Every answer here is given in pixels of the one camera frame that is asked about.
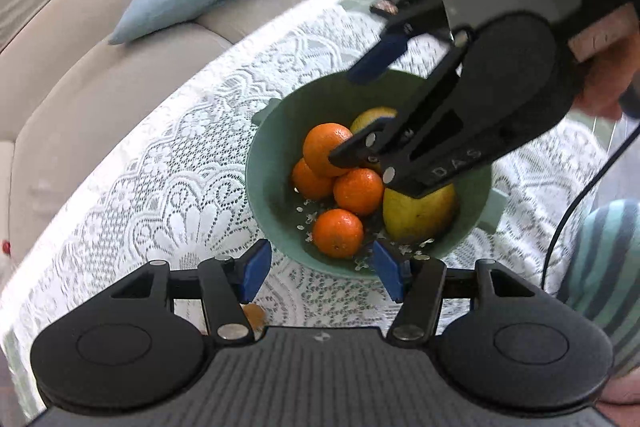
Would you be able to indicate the green colander bowl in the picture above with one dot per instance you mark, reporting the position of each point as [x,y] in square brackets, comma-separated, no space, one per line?
[287,219]

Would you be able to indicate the black notebook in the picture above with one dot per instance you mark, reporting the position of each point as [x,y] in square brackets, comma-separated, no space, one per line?
[384,8]

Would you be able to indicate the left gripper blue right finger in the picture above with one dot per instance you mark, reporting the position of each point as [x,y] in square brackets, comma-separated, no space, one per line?
[415,283]

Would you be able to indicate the person's right hand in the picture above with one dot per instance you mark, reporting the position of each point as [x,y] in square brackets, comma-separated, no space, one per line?
[608,76]

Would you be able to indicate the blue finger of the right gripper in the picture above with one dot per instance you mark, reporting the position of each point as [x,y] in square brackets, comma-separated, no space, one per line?
[375,62]
[374,145]

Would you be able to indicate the beige sofa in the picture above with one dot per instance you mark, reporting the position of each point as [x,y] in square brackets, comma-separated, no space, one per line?
[150,31]

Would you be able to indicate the orange mandarin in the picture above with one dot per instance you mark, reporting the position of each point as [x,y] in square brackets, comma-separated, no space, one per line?
[319,143]
[338,234]
[359,191]
[310,185]

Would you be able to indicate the white lace tablecloth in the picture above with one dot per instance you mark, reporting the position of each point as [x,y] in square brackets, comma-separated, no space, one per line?
[173,189]

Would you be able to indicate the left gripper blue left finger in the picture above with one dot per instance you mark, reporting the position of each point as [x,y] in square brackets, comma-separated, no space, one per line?
[226,285]

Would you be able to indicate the brown kiwi bottom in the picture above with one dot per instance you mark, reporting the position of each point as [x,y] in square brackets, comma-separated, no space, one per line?
[256,316]

